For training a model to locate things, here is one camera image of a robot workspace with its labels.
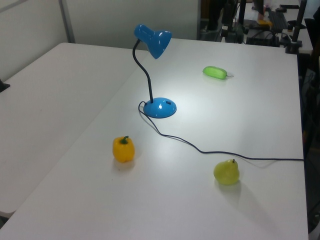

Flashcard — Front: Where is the black equipment with cables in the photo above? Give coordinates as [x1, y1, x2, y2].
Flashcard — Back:
[246, 24, 281, 48]

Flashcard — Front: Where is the yellow bell pepper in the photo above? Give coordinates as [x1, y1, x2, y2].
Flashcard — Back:
[112, 135, 136, 164]

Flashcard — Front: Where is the yellow-green pear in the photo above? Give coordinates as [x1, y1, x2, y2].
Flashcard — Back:
[213, 158, 241, 186]

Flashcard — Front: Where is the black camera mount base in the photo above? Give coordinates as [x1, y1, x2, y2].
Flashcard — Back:
[0, 78, 11, 93]

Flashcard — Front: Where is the blue desk lamp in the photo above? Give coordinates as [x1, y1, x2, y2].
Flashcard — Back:
[131, 23, 177, 119]

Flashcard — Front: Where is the black clamp stand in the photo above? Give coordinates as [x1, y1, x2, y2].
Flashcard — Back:
[284, 0, 308, 55]

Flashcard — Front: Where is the green cucumber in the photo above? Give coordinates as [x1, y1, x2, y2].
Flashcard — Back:
[202, 65, 235, 81]

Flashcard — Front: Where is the black lamp power cord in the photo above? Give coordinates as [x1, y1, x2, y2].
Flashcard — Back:
[138, 100, 305, 162]

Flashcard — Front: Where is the black keyboard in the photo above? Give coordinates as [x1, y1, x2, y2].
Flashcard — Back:
[268, 11, 290, 31]

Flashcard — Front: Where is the black tripod stand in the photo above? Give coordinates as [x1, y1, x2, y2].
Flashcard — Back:
[219, 0, 247, 45]

